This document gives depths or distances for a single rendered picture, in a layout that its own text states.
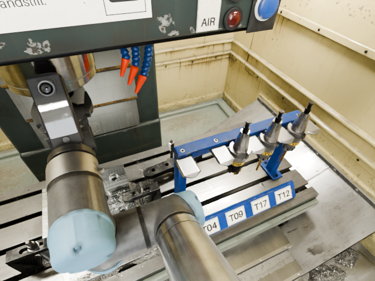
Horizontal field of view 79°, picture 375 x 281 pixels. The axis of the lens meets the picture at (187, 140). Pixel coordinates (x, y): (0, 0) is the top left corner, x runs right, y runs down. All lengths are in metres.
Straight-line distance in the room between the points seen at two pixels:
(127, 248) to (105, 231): 0.10
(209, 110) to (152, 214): 1.48
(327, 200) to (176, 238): 0.98
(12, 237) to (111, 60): 0.72
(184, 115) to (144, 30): 1.50
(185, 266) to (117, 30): 0.27
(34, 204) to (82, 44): 0.85
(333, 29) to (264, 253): 0.95
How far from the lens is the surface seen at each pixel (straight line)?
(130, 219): 0.40
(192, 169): 0.61
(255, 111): 1.49
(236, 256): 1.02
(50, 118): 0.40
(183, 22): 0.30
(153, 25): 0.28
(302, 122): 0.77
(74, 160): 0.37
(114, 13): 0.27
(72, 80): 0.45
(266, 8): 0.34
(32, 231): 1.01
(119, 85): 1.05
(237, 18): 0.32
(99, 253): 0.32
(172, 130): 1.63
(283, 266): 1.11
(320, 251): 1.18
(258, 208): 0.92
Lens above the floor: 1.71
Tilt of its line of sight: 46 degrees down
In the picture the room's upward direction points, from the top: 3 degrees clockwise
